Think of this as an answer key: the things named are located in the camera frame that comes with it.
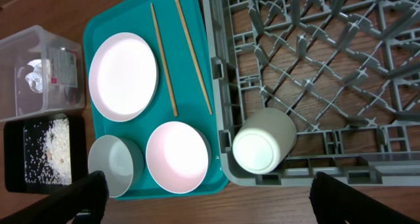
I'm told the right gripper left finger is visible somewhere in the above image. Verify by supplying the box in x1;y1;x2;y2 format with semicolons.
1;171;109;223

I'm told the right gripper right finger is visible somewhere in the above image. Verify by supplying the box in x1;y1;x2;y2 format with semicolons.
309;172;416;223

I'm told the grey bowl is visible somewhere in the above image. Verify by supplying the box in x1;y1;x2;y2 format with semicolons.
88;135;144;198

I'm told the white rice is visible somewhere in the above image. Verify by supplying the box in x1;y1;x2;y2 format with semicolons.
24;118;72;185

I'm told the white paper cup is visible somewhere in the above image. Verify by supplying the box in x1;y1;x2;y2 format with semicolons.
232;108;297;175

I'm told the white pink bowl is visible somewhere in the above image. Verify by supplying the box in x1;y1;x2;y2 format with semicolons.
146;121;211;194

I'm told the white napkin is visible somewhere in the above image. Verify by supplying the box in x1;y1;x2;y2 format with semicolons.
25;59;51;93

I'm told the white round plate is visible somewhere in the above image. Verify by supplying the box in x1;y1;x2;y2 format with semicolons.
89;32;159;122

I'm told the wooden chopstick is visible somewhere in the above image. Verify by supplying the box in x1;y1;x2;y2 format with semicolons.
175;0;213;115
150;3;179;117

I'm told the grey dishwasher rack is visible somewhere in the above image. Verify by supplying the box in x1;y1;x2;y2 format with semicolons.
203;0;419;187

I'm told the black tray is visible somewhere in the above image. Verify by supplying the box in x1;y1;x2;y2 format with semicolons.
4;114;88;194

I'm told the clear plastic bin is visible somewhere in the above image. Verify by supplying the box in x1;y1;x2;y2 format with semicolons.
1;25;85;122

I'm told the teal serving tray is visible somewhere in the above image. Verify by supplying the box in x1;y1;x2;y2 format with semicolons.
83;0;228;195

